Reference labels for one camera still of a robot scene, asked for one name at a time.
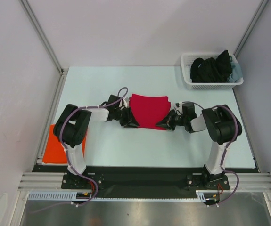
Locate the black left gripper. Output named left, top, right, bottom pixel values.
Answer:
left=114, top=106, right=139, bottom=129

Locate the red t shirt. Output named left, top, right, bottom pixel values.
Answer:
left=129, top=94, right=171, bottom=130

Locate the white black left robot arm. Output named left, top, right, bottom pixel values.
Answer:
left=53, top=95, right=140, bottom=188

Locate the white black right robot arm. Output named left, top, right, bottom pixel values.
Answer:
left=156, top=101, right=242, bottom=190

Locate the white perforated plastic basket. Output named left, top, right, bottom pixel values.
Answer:
left=181, top=50, right=244, bottom=90

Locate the black garment in basket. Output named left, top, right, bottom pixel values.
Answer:
left=190, top=50, right=232, bottom=83

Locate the folded orange t shirt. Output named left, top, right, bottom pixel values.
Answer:
left=42, top=124, right=88, bottom=165

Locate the light blue garment in basket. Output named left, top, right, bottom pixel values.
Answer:
left=228, top=55, right=243, bottom=83

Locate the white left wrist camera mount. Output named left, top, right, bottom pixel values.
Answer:
left=119, top=97, right=129, bottom=109

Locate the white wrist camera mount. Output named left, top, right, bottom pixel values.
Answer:
left=174, top=102, right=183, bottom=115
left=119, top=97, right=129, bottom=109

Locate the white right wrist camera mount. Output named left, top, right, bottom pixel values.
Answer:
left=174, top=102, right=183, bottom=115

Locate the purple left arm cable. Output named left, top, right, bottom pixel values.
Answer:
left=60, top=87, right=129, bottom=208

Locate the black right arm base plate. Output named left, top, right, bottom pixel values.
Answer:
left=186, top=173, right=230, bottom=191

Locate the white slotted cable duct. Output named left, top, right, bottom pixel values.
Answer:
left=28, top=190, right=220, bottom=202

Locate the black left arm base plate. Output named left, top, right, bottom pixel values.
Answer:
left=61, top=172, right=104, bottom=190

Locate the aluminium front frame rail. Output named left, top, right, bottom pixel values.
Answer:
left=18, top=172, right=271, bottom=192

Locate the aluminium right corner post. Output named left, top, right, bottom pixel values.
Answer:
left=233, top=0, right=270, bottom=58

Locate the aluminium corner post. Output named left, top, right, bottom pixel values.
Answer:
left=233, top=0, right=270, bottom=58
left=19, top=0, right=64, bottom=74

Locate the aluminium left corner post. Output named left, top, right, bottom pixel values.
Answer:
left=19, top=0, right=64, bottom=74

